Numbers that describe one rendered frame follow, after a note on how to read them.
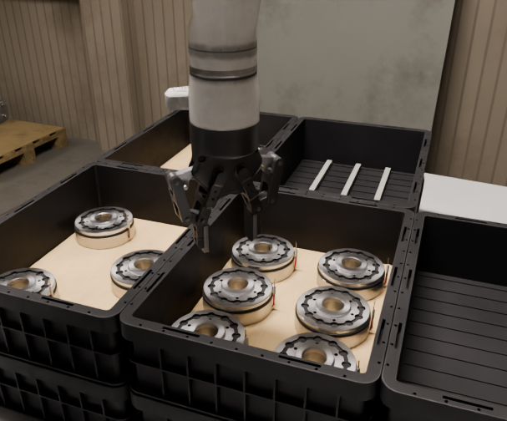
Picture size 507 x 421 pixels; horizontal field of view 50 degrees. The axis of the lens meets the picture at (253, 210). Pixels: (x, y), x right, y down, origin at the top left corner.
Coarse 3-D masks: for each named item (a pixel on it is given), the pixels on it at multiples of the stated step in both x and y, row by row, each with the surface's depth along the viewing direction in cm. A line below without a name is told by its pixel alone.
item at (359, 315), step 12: (312, 288) 80; (324, 288) 80; (336, 288) 80; (300, 300) 77; (312, 300) 77; (348, 300) 77; (360, 300) 77; (300, 312) 75; (312, 312) 75; (360, 312) 75; (312, 324) 72; (324, 324) 72; (336, 324) 73; (348, 324) 73; (360, 324) 72
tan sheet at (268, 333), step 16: (304, 256) 93; (320, 256) 93; (304, 272) 89; (288, 288) 85; (304, 288) 85; (384, 288) 85; (288, 304) 82; (368, 304) 82; (272, 320) 78; (288, 320) 78; (256, 336) 75; (272, 336) 75; (288, 336) 75; (368, 336) 75; (352, 352) 72; (368, 352) 72
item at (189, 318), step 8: (192, 312) 75; (200, 312) 75; (208, 312) 75; (216, 312) 75; (224, 312) 75; (184, 320) 73; (192, 320) 73; (216, 320) 73; (224, 320) 74; (232, 320) 73; (184, 328) 72; (232, 328) 72; (240, 328) 72; (232, 336) 71; (240, 336) 71
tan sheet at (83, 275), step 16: (144, 224) 103; (160, 224) 103; (144, 240) 98; (160, 240) 98; (48, 256) 93; (64, 256) 93; (80, 256) 93; (96, 256) 93; (112, 256) 93; (64, 272) 89; (80, 272) 89; (96, 272) 89; (64, 288) 85; (80, 288) 85; (96, 288) 85; (96, 304) 82; (112, 304) 82
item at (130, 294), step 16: (160, 176) 99; (48, 192) 92; (16, 208) 87; (0, 224) 83; (192, 224) 83; (176, 240) 78; (160, 256) 75; (144, 272) 71; (0, 288) 68; (16, 288) 68; (0, 304) 68; (16, 304) 67; (32, 304) 66; (48, 304) 65; (64, 304) 65; (80, 304) 65; (64, 320) 65; (80, 320) 64; (96, 320) 63; (112, 320) 64
